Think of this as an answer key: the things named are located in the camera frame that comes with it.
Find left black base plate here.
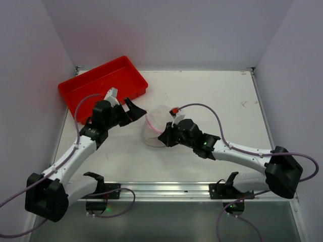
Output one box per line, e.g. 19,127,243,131
102,183,121,200

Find white mesh laundry bag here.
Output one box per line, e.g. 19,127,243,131
141,105,173,147

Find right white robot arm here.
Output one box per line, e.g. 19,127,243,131
158,119,303,199

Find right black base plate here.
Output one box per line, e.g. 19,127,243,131
208,183,254,200

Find aluminium front rail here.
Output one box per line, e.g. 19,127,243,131
31,179,299,203

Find red plastic tray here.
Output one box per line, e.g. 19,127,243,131
58,56,148,124

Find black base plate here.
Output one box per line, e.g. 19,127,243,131
208,183,254,200
102,183,121,200

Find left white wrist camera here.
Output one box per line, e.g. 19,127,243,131
104,87,119,107

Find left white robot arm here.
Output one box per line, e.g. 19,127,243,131
25,98,146,222

